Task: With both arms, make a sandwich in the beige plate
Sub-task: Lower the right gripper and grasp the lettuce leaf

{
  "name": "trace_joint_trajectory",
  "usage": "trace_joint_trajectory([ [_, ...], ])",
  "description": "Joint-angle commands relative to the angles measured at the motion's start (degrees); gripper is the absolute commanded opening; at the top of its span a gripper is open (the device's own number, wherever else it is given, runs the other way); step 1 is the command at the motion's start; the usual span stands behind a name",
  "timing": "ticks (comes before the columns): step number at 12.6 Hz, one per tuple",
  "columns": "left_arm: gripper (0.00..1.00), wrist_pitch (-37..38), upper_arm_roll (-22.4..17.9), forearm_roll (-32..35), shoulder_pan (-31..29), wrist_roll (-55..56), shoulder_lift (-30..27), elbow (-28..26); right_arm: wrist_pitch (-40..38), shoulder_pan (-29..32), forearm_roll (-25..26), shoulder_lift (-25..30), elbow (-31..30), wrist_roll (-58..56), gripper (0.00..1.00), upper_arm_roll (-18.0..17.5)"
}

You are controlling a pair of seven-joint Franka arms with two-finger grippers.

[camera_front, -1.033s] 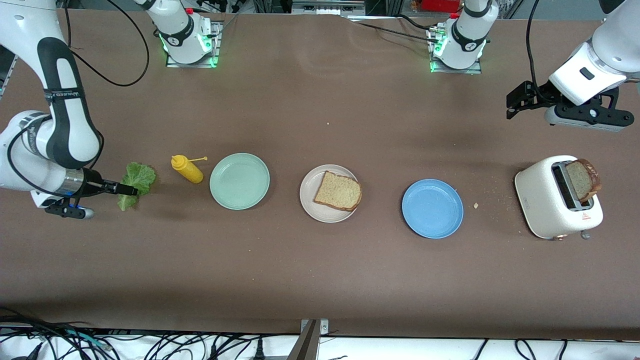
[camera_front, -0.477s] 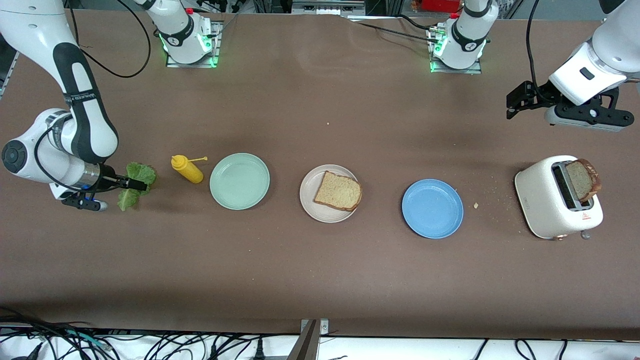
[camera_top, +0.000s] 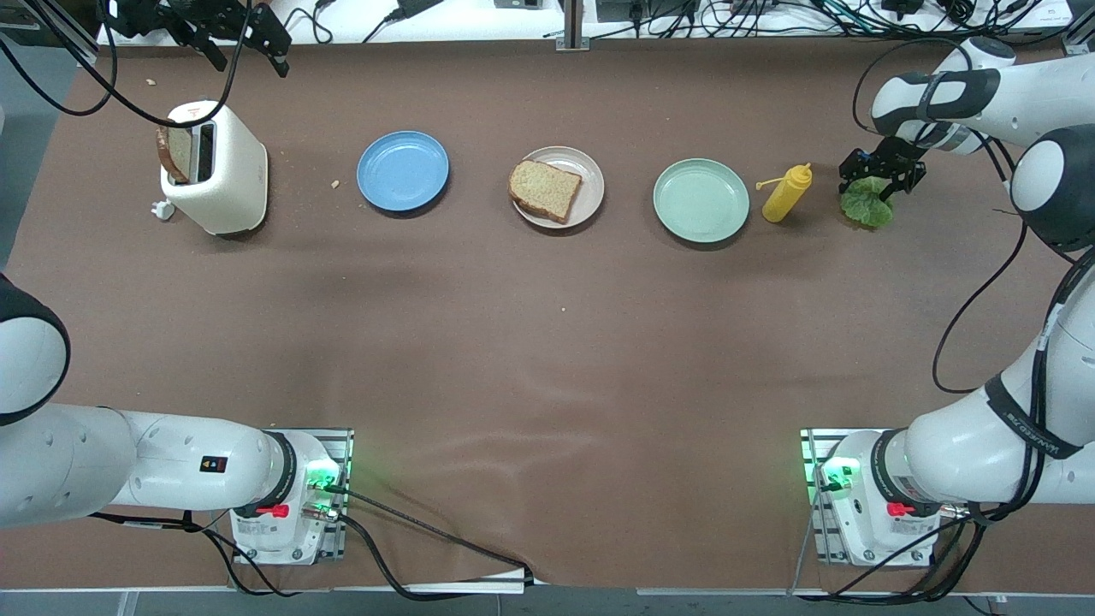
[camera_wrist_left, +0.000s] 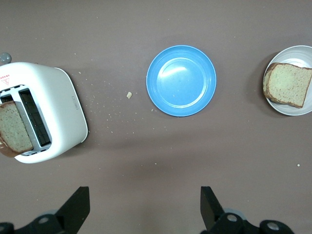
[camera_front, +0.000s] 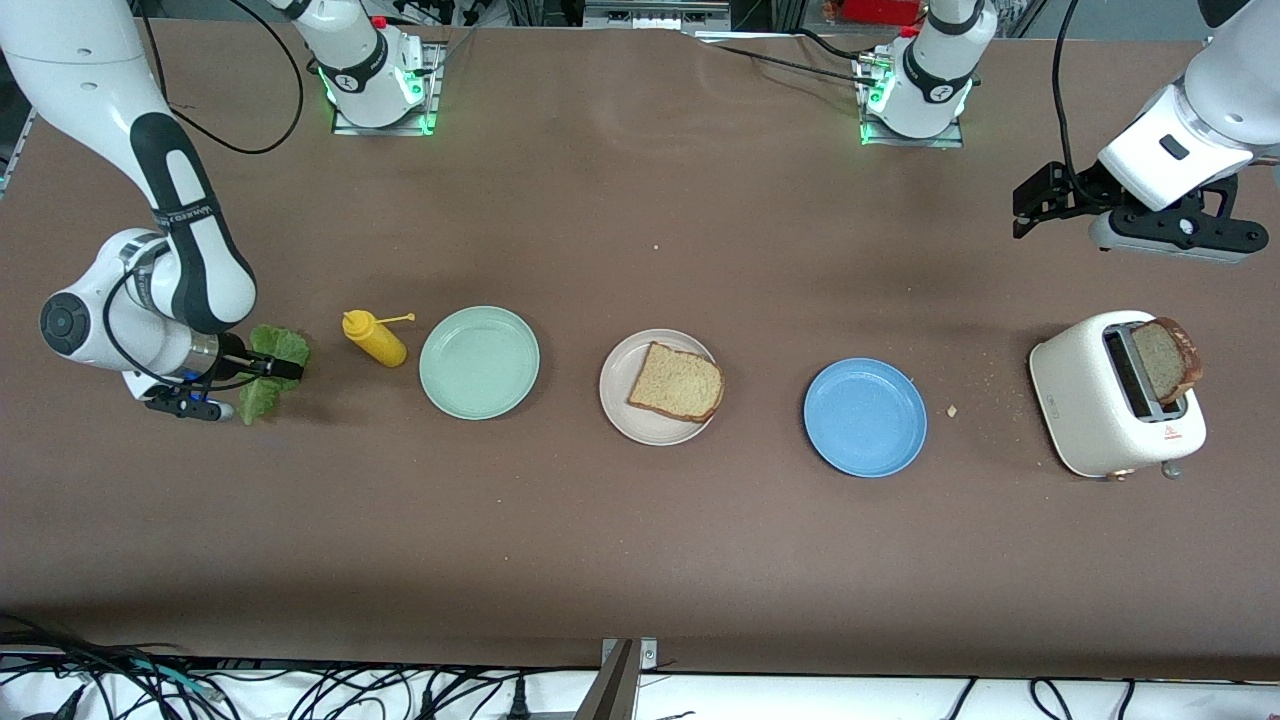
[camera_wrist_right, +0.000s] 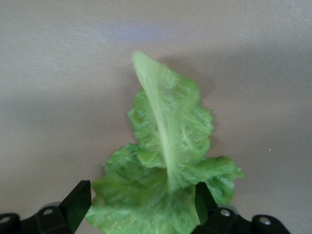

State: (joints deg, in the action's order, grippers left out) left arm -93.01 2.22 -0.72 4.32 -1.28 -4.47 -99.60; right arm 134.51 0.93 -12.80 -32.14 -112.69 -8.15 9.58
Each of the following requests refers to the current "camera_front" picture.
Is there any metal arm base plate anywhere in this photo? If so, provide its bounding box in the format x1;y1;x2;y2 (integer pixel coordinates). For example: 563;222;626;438
330;40;443;136
855;55;966;149

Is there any teal cable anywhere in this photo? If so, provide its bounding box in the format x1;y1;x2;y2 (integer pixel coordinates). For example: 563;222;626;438
125;658;216;698

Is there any white two-slot toaster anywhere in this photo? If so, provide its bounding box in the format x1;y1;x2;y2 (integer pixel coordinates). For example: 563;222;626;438
1029;310;1208;481

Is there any yellow mustard squeeze bottle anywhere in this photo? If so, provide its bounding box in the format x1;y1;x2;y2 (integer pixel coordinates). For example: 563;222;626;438
342;309;417;368

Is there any metal table edge bracket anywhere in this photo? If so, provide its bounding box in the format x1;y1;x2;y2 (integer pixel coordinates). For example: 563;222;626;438
597;637;661;720

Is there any green lettuce leaf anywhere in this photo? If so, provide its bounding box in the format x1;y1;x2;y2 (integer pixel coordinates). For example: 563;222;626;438
237;325;313;426

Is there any light crust bread slice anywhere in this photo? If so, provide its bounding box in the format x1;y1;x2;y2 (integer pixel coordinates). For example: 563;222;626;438
627;341;726;424

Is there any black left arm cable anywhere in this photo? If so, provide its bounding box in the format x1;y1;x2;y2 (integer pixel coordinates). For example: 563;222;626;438
1051;0;1111;206

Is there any red box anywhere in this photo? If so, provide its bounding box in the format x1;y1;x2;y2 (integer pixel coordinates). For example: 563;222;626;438
825;0;926;26

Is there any beige round plate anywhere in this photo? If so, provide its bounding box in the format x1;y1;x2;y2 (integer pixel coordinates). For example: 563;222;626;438
599;329;722;446

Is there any dark crust bread slice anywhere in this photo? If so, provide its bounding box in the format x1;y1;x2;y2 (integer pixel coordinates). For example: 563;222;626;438
1130;317;1204;406

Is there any blue round plate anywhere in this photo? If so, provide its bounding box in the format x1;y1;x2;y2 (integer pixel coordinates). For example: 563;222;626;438
804;358;928;479

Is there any green round plate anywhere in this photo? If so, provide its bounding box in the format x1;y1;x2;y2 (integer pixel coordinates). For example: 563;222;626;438
419;305;541;421

